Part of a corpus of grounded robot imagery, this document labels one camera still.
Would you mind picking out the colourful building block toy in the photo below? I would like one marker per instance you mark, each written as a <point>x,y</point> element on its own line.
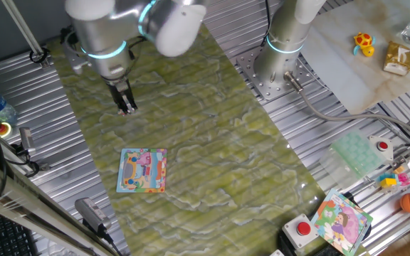
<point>389,182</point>

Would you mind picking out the gold foil package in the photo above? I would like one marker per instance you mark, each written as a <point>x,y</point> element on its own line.
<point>398,58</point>

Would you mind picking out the translucent green ice tray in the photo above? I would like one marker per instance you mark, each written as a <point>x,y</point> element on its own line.
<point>354,153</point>

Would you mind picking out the bus picture puzzle board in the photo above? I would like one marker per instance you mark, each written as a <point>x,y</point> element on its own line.
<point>141,174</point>

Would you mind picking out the grey camera box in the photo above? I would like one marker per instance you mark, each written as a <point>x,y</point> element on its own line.
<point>91,211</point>

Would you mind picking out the green marble pattern mat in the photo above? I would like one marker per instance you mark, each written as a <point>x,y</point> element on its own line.
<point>208,142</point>

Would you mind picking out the aluminium frame beam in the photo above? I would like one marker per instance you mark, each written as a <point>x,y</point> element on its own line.
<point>30,209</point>

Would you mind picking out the grey box with red button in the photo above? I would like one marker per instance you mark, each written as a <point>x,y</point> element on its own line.
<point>299,229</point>

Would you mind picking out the small orange block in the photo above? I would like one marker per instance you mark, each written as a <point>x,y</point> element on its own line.
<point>398,170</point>

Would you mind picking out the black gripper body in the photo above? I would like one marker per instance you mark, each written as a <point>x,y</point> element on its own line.
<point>119,87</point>

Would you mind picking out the white marble slab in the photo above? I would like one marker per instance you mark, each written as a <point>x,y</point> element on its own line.
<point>351,71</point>

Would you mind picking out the small white red button box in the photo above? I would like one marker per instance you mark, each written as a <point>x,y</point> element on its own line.
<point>382,145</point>

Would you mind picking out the white metal pole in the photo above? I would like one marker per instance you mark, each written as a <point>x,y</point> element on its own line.
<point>23,32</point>

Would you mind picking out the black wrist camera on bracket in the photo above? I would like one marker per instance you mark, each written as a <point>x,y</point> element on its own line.
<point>77,58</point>

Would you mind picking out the black keyboard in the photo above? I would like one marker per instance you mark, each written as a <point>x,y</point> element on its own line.
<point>2,234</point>

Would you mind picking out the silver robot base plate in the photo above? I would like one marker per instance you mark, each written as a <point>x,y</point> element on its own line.
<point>249,69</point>

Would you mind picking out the yellow turtle toy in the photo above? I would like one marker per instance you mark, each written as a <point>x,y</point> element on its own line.
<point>363,40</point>

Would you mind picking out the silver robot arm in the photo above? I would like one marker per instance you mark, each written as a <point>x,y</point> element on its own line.
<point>102,39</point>

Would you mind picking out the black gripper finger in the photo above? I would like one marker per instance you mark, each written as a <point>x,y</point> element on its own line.
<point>121,105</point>
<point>130,104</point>

